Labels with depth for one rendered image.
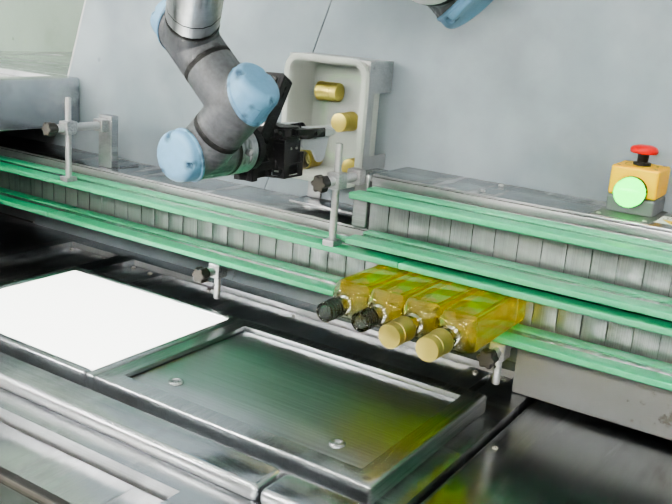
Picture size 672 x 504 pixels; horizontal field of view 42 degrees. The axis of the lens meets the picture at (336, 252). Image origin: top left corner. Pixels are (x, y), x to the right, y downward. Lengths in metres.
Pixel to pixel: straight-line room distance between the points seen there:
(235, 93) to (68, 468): 0.53
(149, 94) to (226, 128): 0.76
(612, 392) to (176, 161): 0.72
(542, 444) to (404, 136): 0.60
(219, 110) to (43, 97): 0.89
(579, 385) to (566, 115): 0.42
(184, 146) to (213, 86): 0.09
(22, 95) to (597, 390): 1.32
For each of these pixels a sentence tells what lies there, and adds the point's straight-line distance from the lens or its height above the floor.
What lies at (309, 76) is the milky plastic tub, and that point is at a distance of 1.63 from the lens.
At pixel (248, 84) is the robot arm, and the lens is 1.17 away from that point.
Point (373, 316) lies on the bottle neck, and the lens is 1.20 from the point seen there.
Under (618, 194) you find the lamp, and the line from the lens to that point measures 1.32.
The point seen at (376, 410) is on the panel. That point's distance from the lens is 1.24.
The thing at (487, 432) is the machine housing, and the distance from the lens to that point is 1.28.
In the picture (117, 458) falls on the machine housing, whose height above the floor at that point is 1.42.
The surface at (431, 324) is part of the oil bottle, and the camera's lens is 1.21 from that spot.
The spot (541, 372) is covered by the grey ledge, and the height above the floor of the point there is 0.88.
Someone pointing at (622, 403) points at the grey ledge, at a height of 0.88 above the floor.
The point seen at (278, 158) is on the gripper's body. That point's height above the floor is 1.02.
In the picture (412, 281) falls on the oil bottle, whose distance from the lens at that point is 1.31.
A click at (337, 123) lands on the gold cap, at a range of 1.56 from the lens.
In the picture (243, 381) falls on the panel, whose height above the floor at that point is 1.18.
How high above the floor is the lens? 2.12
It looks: 55 degrees down
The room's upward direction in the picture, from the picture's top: 108 degrees counter-clockwise
